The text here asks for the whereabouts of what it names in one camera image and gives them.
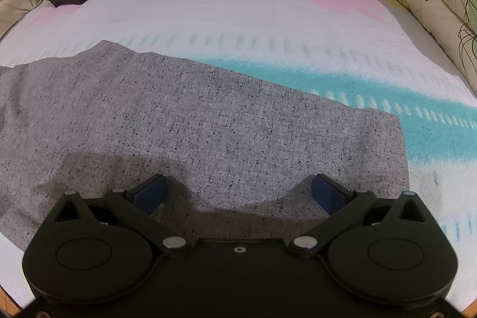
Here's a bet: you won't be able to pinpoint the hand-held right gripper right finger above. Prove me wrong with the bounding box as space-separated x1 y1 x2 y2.
290 174 433 256

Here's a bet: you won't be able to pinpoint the floral pastel blanket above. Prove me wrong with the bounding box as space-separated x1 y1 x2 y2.
0 0 477 305

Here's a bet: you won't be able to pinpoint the grey speckled pants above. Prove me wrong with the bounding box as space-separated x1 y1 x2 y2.
0 40 411 253

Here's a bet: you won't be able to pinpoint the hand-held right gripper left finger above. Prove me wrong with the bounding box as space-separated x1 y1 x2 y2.
54 174 191 256

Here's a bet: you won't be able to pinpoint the beige crumpled cloth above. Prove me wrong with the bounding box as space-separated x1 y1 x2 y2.
0 0 44 37

